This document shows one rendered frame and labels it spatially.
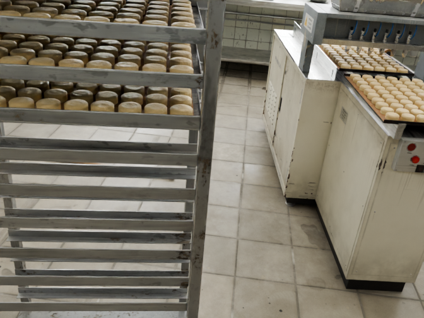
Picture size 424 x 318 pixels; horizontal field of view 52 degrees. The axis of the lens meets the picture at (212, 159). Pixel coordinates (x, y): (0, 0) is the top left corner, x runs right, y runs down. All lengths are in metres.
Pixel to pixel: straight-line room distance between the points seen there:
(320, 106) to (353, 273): 0.90
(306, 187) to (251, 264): 0.66
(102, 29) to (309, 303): 1.66
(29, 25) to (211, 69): 0.35
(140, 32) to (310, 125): 1.76
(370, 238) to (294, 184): 0.73
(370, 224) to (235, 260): 0.71
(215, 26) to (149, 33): 0.13
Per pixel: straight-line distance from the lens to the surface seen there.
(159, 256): 1.12
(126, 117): 0.93
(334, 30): 2.47
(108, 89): 1.08
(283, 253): 2.42
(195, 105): 1.05
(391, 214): 2.06
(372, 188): 1.96
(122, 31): 0.87
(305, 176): 2.66
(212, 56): 0.85
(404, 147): 1.87
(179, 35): 0.87
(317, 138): 2.56
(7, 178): 1.57
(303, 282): 2.28
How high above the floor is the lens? 1.51
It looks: 28 degrees down
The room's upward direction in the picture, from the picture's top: 5 degrees clockwise
